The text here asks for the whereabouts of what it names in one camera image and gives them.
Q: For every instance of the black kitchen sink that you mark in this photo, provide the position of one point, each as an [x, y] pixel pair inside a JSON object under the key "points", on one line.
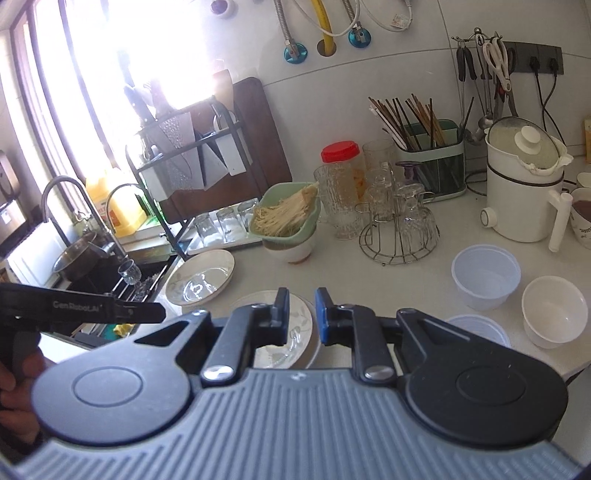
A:
{"points": [[92, 288]]}

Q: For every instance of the textured tall glass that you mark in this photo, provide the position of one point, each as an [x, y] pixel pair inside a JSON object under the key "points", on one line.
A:
{"points": [[339, 207]]}

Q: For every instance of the black dish rack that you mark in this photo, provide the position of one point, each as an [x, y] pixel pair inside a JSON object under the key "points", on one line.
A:
{"points": [[236, 138]]}

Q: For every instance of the steel drip tray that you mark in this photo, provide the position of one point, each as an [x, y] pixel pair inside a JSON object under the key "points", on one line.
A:
{"points": [[207, 249]]}

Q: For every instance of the white ceramic bowl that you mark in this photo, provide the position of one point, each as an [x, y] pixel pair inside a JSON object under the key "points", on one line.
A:
{"points": [[554, 314]]}

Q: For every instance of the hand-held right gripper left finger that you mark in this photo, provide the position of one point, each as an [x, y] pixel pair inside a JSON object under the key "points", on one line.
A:
{"points": [[279, 318]]}

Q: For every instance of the pale noodles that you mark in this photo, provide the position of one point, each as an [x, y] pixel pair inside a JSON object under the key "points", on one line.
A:
{"points": [[281, 210]]}

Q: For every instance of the person's left hand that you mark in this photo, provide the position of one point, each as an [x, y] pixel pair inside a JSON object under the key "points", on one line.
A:
{"points": [[14, 415]]}

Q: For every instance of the translucent plastic bowl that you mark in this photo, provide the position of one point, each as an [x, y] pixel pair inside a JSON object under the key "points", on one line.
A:
{"points": [[485, 281]]}

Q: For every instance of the floral mug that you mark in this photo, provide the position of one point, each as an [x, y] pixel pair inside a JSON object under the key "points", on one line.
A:
{"points": [[582, 221]]}

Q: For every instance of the white bowl with brown foot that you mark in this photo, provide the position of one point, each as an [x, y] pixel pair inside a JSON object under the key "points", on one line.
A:
{"points": [[291, 251]]}

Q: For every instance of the purple glass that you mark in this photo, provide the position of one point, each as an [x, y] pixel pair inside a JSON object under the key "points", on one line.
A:
{"points": [[408, 168]]}

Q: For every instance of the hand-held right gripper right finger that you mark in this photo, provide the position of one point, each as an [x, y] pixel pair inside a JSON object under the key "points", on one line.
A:
{"points": [[322, 323]]}

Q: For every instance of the upturned clear glass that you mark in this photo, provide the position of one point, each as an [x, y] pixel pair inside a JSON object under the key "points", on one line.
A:
{"points": [[415, 226], [381, 198]]}

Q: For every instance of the beige sponge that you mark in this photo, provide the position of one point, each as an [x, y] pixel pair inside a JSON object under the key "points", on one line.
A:
{"points": [[587, 138]]}

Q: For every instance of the white electric cooking pot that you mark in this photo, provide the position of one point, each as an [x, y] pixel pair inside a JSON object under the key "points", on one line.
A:
{"points": [[517, 203]]}

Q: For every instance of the blue pipe flange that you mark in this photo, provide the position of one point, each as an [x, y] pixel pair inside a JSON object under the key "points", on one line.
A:
{"points": [[360, 38], [295, 53]]}

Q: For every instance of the green chopstick holder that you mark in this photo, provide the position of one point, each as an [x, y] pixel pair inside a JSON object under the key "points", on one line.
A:
{"points": [[443, 170]]}

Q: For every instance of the deep patterned plate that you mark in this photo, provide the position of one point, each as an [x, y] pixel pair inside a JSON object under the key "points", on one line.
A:
{"points": [[198, 281]]}

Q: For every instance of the steel pot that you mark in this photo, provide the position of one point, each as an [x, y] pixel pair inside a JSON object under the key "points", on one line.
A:
{"points": [[78, 265]]}

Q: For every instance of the tall clear glass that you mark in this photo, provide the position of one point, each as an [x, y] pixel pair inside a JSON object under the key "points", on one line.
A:
{"points": [[378, 157]]}

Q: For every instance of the yellow oil bottle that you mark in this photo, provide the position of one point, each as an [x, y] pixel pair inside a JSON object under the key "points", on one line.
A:
{"points": [[120, 203]]}

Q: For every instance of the bundle of chopsticks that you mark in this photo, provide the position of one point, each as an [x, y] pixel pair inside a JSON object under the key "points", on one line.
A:
{"points": [[415, 120]]}

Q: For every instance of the red lid plastic jar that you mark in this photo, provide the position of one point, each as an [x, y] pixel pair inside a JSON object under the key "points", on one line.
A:
{"points": [[340, 152]]}

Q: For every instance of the dark wall socket strip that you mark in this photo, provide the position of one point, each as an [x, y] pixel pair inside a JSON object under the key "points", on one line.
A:
{"points": [[524, 53]]}

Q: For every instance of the small drinking glass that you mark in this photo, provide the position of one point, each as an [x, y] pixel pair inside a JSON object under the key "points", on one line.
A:
{"points": [[227, 224], [205, 228], [247, 214]]}

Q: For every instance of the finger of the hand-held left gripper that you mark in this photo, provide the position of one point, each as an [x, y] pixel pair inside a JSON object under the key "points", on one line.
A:
{"points": [[69, 307]]}

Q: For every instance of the small white cup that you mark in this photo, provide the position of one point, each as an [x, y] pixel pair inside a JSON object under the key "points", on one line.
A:
{"points": [[584, 180]]}

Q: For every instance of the yellow cloth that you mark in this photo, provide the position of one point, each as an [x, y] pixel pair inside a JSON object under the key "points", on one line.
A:
{"points": [[123, 328]]}

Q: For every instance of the small curved faucet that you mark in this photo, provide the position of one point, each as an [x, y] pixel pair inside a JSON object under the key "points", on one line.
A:
{"points": [[121, 186]]}

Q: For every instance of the utensil stand with ladles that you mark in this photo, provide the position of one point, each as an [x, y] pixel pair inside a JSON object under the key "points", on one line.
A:
{"points": [[464, 60]]}

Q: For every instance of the brown cutting board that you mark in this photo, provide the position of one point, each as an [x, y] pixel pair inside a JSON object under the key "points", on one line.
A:
{"points": [[263, 152]]}

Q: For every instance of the tall steel faucet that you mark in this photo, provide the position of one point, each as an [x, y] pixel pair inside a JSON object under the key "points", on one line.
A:
{"points": [[48, 194]]}

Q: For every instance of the green strainer basket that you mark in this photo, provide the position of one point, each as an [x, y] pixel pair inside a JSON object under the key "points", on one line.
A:
{"points": [[295, 228]]}

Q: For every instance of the glass pot lid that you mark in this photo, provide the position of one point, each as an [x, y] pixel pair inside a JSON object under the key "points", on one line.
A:
{"points": [[508, 138]]}

